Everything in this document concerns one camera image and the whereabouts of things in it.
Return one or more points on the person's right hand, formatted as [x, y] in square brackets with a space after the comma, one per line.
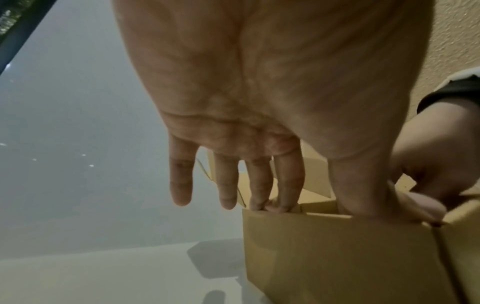
[438, 148]

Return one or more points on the person's left hand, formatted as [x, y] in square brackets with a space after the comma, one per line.
[262, 74]

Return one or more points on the brown cardboard box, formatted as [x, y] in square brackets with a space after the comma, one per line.
[337, 255]

